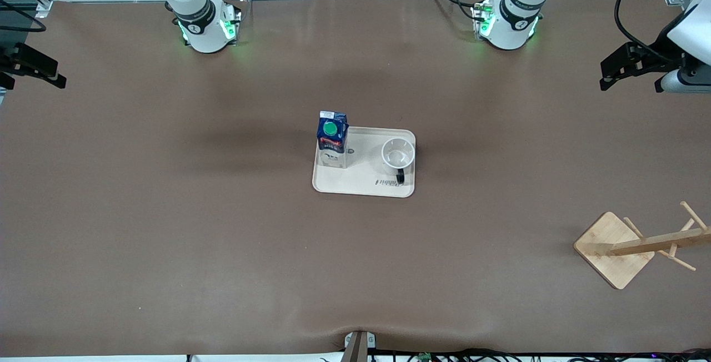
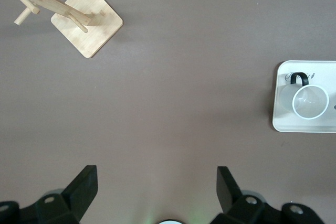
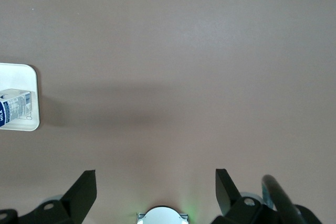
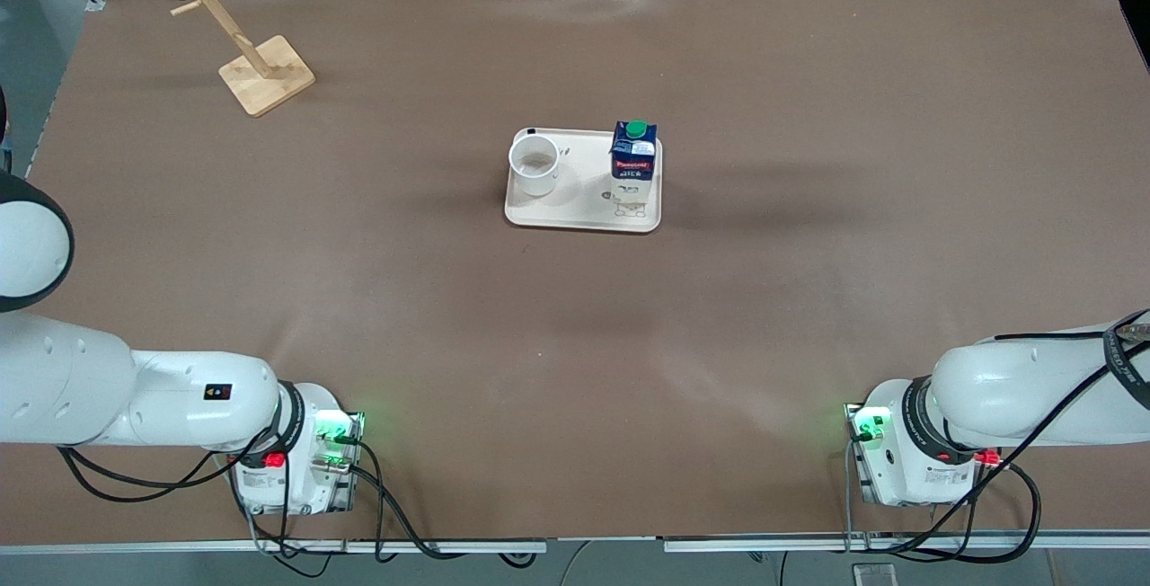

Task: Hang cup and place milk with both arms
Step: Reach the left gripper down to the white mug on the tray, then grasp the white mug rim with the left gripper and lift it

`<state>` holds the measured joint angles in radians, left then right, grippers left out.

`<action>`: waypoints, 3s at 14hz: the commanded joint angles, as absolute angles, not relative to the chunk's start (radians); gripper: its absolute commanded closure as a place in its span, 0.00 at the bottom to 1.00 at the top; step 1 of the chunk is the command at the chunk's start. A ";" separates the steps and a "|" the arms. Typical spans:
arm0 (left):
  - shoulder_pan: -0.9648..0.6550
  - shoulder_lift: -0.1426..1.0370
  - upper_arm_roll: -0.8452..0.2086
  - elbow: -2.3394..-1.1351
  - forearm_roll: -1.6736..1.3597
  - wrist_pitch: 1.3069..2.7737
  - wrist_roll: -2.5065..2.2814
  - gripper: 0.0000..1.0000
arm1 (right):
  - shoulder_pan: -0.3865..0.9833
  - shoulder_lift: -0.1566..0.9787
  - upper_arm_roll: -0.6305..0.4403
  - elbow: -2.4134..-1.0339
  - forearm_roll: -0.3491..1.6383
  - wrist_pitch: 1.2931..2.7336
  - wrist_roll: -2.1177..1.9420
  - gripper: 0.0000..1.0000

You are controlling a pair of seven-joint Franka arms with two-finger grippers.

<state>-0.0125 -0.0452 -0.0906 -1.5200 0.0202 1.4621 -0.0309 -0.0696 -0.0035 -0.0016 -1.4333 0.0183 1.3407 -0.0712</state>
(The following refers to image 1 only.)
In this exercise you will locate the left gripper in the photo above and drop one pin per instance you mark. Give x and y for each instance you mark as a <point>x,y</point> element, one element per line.
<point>661,53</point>

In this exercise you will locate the blue white milk carton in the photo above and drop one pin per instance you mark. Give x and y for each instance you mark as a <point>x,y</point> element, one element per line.
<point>332,142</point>

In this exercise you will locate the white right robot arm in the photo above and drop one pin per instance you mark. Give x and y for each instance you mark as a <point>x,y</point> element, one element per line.
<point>194,12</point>

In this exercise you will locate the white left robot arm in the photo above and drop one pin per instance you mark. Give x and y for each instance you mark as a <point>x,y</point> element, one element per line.
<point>514,15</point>

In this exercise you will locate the wooden cup rack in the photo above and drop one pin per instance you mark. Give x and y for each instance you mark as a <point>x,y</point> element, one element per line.
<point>611,248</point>

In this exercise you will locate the table cover mat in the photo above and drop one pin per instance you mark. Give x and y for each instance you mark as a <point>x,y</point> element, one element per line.
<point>166,212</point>

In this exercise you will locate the beige rectangular tray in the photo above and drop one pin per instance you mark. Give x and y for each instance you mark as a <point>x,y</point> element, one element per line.
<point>361,181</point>

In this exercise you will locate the metal camera bracket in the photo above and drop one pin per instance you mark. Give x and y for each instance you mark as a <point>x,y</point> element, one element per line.
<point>360,346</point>

